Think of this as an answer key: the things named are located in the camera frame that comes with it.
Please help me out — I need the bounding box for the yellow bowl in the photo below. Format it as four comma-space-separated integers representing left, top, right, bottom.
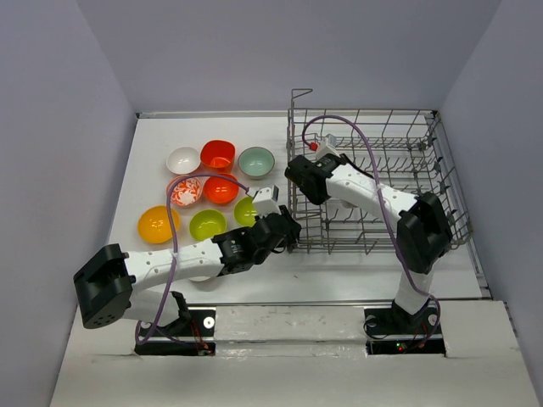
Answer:
137, 205, 173, 244

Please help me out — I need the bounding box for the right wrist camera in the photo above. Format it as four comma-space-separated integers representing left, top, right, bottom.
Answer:
310, 134, 339, 160

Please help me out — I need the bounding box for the beige painted ceramic bowl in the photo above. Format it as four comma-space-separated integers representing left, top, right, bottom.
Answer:
340, 199, 357, 209

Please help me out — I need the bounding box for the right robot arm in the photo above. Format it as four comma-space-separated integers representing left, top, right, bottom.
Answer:
284, 153, 452, 332

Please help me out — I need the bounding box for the lime green bowl left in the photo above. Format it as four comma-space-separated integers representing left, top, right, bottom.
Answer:
189, 209, 227, 241

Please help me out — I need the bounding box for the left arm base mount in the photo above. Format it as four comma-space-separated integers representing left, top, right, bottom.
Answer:
134, 292, 216, 356

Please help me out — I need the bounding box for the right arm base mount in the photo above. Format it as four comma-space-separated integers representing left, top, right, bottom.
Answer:
362, 306, 446, 356

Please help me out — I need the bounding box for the red white patterned bowl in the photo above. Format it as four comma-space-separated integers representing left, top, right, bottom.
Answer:
165, 176, 203, 207

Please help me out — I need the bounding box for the grey wire dish rack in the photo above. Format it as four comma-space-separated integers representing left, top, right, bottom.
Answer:
283, 87, 473, 255

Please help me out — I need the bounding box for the small white bowl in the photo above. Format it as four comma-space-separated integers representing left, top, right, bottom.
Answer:
165, 147, 201, 176

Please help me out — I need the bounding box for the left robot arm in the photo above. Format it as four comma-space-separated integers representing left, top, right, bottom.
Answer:
73, 206, 301, 335

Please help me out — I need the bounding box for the lime green bowl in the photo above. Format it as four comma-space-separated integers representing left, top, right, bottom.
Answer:
233, 197, 258, 227
189, 209, 227, 241

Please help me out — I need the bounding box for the lime green bowl right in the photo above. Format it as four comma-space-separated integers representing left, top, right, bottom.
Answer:
233, 197, 258, 227

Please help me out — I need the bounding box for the orange square bowl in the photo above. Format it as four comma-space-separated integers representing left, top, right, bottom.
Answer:
200, 140, 236, 173

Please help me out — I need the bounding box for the orange round bowl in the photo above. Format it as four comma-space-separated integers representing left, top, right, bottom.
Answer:
204, 174, 239, 205

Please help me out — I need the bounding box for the pale green ceramic bowl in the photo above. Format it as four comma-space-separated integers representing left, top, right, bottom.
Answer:
238, 147, 276, 179

